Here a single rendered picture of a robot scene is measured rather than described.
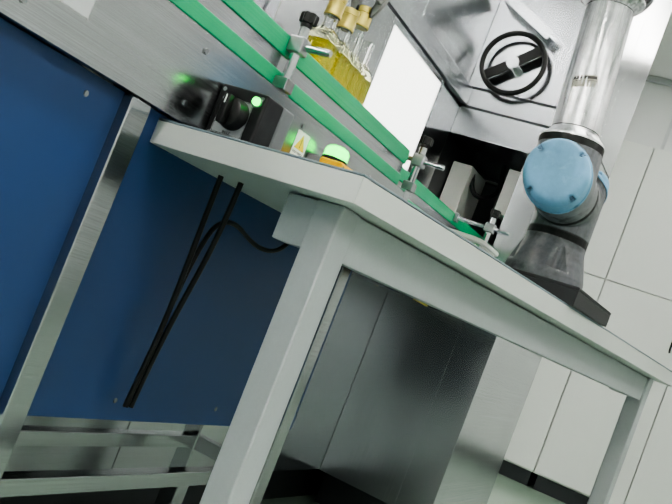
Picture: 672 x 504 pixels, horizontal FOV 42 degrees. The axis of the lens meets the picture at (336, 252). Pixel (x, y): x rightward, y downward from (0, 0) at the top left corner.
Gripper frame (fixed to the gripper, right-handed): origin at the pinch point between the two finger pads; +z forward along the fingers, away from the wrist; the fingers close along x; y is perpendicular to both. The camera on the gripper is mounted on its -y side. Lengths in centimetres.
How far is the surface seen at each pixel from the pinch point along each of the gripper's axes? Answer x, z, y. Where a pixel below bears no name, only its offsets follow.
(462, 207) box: -8, 14, -119
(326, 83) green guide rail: 14.1, 23.8, 27.2
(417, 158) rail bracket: 15.1, 22.8, -17.4
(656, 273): 23, -24, -378
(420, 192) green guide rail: 4, 24, -52
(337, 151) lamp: 20.4, 34.3, 26.3
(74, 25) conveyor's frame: 16, 40, 85
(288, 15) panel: -11.7, 7.2, 8.2
